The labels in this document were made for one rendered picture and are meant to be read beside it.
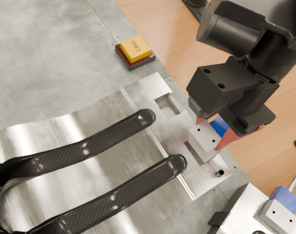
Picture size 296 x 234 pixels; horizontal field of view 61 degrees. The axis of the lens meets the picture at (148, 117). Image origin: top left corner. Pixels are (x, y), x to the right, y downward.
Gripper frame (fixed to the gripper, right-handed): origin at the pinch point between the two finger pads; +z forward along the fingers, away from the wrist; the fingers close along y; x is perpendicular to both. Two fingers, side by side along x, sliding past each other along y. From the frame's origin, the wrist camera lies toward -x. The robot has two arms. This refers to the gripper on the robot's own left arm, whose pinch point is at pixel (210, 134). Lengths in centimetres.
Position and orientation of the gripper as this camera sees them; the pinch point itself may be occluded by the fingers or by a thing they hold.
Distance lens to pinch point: 44.3
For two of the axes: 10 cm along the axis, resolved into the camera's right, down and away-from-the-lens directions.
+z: -3.2, 6.6, 6.8
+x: 8.0, -2.0, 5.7
